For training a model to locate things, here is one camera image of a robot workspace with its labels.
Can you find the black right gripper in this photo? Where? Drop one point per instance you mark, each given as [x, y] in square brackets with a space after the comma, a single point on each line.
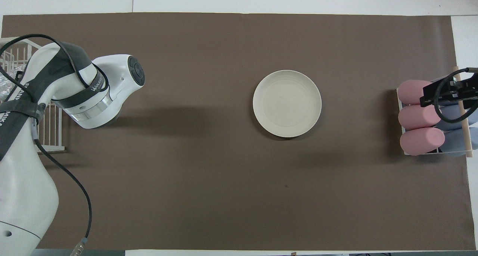
[465, 88]

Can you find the silver mesh sponge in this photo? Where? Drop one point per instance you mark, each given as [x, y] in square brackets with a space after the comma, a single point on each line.
[9, 86]

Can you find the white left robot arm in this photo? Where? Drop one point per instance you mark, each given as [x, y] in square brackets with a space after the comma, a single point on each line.
[22, 196]

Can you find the cream round plate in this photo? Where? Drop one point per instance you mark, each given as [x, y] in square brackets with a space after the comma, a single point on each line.
[287, 103]

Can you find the brown table mat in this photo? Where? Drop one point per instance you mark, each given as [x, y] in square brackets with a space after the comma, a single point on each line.
[224, 196]

